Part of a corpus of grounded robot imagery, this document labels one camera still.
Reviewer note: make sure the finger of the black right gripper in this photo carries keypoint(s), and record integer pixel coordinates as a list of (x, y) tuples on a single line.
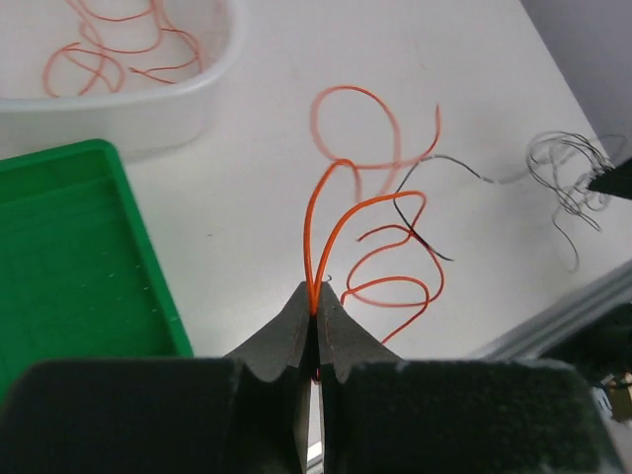
[(616, 182)]

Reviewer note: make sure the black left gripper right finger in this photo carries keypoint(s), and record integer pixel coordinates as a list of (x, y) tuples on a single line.
[(385, 414)]

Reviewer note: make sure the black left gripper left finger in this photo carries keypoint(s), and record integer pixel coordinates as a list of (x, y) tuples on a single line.
[(245, 412)]

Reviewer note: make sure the green plastic tray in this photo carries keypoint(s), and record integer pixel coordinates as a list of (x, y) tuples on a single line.
[(79, 275)]

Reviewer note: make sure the white plastic tub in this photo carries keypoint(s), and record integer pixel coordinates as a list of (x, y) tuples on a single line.
[(142, 75)]

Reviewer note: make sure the aluminium extrusion rail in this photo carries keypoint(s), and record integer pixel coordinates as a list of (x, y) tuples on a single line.
[(563, 319)]

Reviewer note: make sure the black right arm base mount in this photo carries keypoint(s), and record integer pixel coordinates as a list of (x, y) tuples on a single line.
[(601, 351)]

